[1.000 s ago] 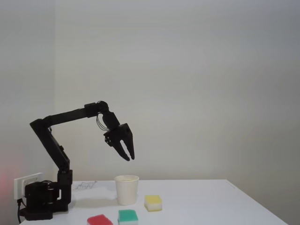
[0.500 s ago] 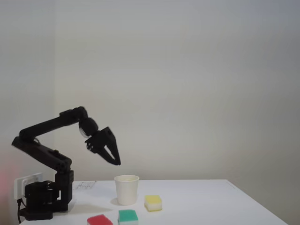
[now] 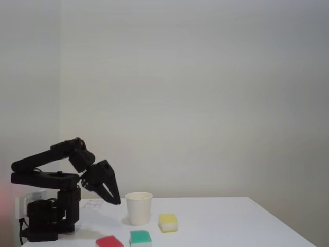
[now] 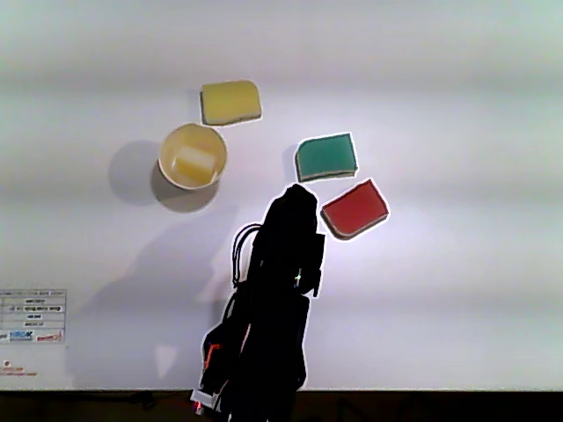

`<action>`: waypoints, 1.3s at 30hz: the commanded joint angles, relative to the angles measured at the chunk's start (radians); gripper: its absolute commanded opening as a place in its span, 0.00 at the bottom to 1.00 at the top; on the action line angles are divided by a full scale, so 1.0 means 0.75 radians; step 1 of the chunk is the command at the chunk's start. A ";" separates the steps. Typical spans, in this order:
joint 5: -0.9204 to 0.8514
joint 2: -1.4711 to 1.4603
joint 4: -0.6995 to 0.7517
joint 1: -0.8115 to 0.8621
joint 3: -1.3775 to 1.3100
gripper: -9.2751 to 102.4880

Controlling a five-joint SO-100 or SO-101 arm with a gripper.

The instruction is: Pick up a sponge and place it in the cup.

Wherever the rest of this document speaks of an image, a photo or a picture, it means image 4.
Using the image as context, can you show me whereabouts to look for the green sponge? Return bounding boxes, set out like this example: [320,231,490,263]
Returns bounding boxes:
[293,132,360,185]

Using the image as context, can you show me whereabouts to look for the red sponge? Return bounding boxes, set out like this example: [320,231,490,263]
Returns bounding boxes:
[319,178,391,242]

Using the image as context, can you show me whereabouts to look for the white paper cup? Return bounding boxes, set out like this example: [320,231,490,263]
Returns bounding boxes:
[157,122,229,192]

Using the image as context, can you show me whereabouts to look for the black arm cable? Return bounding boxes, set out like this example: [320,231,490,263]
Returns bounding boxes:
[230,222,264,289]

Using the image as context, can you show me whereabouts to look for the yellow flat sponge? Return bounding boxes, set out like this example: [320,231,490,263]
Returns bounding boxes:
[200,79,263,127]

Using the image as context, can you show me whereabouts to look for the yellow and white sponge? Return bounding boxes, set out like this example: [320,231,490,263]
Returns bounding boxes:
[171,146,218,186]

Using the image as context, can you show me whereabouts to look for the white power socket box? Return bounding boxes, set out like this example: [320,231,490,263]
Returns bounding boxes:
[190,388,223,414]

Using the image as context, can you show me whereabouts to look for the printed label sticker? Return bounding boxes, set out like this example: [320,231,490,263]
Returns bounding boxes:
[0,288,68,346]

